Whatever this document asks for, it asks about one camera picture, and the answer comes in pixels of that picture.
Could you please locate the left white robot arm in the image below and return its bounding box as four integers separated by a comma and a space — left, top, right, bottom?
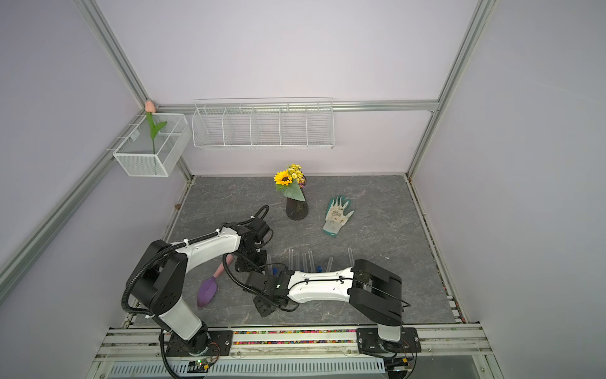
121, 205, 271, 355

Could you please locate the purple scoop pink handle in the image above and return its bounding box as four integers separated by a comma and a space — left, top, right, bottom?
197, 264, 225, 309

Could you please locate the dark glass flower vase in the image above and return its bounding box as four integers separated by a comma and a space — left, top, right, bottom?
286, 197, 309, 221

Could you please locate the white vented cable duct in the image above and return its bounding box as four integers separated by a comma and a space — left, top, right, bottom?
106, 358, 387, 378

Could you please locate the pink artificial tulip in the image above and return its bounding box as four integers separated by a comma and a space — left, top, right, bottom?
145, 100, 167, 154

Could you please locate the green circuit board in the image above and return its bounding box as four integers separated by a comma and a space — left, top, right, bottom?
187, 360, 213, 374

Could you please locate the white mesh wall basket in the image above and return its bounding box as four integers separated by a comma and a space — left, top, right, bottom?
113, 113, 192, 178

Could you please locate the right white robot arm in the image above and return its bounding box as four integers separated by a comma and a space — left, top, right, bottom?
225, 259, 410, 355

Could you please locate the clear test tube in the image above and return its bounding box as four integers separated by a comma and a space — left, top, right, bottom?
347, 247, 355, 267

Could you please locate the white wire wall shelf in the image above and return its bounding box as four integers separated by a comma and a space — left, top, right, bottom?
192, 97, 335, 149

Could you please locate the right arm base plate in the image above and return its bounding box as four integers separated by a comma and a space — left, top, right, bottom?
355, 326, 421, 356

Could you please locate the yellow sunflower bouquet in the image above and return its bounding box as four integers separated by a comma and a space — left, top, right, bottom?
273, 164, 307, 202

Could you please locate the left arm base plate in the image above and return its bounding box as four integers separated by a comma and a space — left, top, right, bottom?
165, 329, 234, 358

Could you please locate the green white work glove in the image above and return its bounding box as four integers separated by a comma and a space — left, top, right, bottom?
322, 195, 354, 237

